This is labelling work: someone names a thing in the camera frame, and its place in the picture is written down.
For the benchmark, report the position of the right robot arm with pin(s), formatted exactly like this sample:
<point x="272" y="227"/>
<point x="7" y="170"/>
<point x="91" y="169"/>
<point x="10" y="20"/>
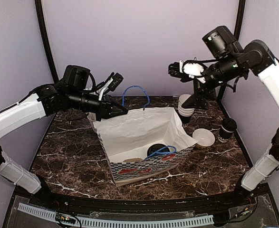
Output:
<point x="250" y="74"/>

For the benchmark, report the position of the white ceramic bowl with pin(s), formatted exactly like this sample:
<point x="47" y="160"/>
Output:
<point x="204" y="137"/>

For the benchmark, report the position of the cardboard cup carrier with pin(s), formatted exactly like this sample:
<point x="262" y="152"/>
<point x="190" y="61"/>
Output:
<point x="133" y="160"/>

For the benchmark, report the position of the white cup holding straws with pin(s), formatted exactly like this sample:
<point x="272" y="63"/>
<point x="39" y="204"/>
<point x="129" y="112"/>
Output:
<point x="92" y="118"/>

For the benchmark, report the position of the blue checkered paper bag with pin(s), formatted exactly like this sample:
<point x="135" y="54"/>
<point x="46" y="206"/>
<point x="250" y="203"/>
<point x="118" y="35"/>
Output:
<point x="129" y="136"/>

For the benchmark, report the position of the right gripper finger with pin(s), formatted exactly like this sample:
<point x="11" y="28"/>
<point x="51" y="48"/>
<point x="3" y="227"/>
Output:
<point x="202" y="95"/>
<point x="188" y="100"/>

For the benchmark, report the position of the left black frame post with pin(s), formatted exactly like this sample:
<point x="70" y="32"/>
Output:
<point x="45" y="40"/>

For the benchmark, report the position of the white cable duct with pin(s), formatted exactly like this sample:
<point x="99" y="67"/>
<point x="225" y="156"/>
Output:
<point x="114" y="220"/>

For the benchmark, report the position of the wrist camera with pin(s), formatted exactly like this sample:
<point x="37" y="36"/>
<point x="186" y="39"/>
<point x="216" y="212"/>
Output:
<point x="187" y="71"/>
<point x="109" y="85"/>

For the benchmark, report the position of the black paper coffee cup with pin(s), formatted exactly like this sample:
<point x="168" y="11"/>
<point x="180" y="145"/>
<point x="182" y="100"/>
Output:
<point x="225" y="134"/>

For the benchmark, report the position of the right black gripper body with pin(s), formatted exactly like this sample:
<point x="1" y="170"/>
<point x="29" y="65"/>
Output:
<point x="228" y="68"/>

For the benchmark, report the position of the stack of paper cups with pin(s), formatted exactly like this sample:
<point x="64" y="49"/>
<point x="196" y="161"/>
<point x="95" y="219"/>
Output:
<point x="184" y="113"/>

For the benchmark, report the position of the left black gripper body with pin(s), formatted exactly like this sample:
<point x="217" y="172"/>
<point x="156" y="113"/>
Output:
<point x="105" y="104"/>

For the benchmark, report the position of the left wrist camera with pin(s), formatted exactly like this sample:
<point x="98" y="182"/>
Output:
<point x="109" y="85"/>

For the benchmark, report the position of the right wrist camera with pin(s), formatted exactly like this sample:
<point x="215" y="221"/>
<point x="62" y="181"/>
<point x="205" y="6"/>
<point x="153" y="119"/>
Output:
<point x="187" y="71"/>

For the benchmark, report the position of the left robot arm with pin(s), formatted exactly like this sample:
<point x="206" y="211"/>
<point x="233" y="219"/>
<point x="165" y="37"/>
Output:
<point x="76" y="90"/>

